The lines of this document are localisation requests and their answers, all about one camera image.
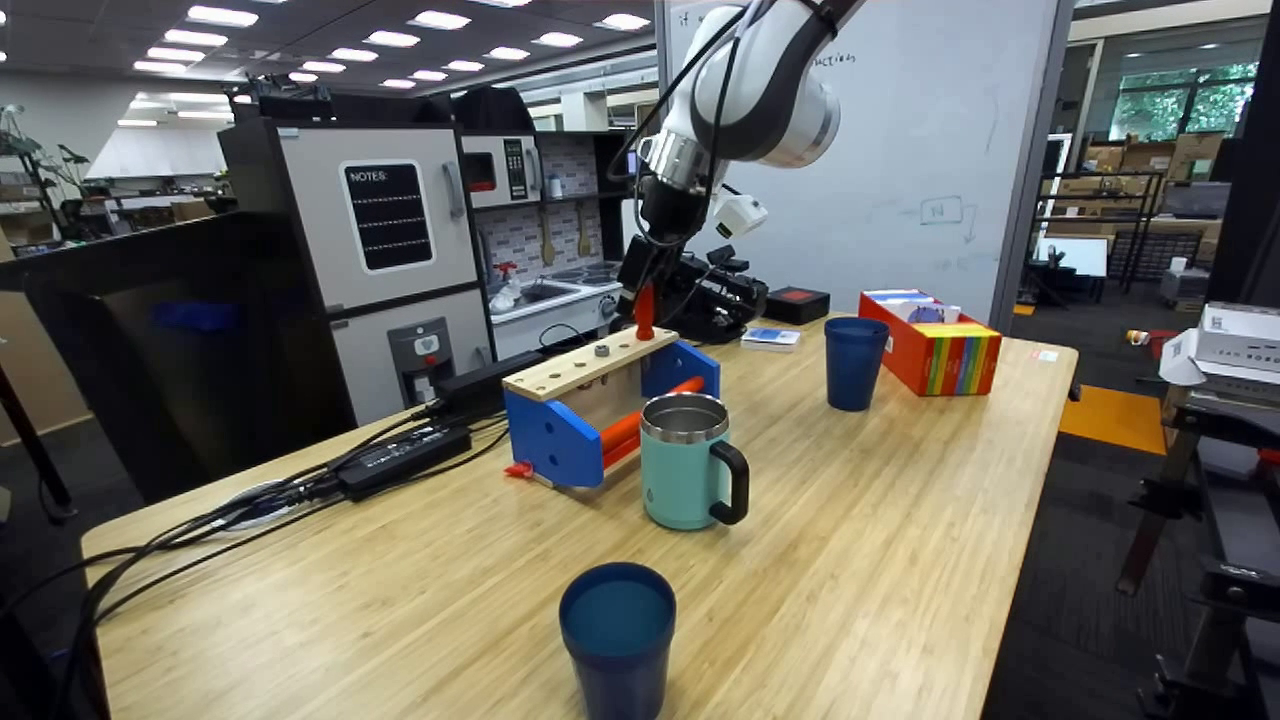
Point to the black box red label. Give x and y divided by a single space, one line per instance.
797 305

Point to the whiteboard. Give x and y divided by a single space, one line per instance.
920 150

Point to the black flat box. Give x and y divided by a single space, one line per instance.
490 385

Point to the white sticker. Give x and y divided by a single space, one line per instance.
1044 355

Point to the orange box rainbow stripes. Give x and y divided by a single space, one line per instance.
950 365

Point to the orange rod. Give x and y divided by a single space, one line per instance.
625 432

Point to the small blue white card box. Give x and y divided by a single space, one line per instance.
770 339

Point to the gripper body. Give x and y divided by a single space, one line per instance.
672 212

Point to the wooden tool box blue ends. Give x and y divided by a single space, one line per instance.
560 425

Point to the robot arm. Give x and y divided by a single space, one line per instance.
770 90

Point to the red toy screw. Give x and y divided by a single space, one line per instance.
518 469

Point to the stack of white boxes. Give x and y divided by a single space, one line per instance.
1235 345

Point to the black pole stand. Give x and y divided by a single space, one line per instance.
35 450

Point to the toy kitchen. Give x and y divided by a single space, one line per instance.
380 250

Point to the shelf with cardboard boxes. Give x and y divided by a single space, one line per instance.
1140 190

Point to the black metal stand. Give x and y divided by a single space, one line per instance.
1220 560

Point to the orange peg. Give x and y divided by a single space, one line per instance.
645 318

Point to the window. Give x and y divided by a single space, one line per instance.
1180 105

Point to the dark blue plastic cup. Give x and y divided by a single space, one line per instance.
618 650
855 365

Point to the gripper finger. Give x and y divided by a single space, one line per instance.
630 268
657 270

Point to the black device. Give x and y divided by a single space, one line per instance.
715 300

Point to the black power brick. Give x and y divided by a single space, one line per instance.
405 458

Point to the black panel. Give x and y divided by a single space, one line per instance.
180 350

